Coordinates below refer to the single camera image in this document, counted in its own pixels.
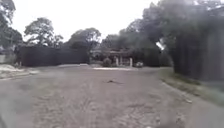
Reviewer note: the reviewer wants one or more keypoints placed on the house with pale pillars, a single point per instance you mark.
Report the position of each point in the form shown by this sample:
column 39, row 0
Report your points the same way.
column 115, row 55

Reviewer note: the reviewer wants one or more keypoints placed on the grey gravel road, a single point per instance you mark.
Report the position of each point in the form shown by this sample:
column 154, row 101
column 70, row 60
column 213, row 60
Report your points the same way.
column 100, row 100

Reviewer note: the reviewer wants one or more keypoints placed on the tall leafy tree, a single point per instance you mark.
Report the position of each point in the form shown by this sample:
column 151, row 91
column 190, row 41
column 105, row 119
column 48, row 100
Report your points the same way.
column 40, row 30

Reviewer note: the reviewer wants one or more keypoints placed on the row of trees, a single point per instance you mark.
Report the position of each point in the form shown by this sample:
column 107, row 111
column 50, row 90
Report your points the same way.
column 156, row 33

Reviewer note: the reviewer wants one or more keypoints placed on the grass verge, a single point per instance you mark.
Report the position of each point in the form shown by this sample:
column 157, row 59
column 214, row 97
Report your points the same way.
column 190, row 85

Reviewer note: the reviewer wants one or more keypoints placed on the pale concrete driveway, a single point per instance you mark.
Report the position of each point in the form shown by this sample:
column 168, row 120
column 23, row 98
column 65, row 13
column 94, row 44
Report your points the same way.
column 11, row 71

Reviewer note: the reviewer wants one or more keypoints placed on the large dark tree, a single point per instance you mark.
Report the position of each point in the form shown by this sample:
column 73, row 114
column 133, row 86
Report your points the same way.
column 6, row 31

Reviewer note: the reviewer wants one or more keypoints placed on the dark hedge wall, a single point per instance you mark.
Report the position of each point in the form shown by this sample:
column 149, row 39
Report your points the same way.
column 50, row 56

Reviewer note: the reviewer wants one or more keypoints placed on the round-crowned tree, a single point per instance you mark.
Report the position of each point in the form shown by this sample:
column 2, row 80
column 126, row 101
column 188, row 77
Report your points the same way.
column 85, row 38

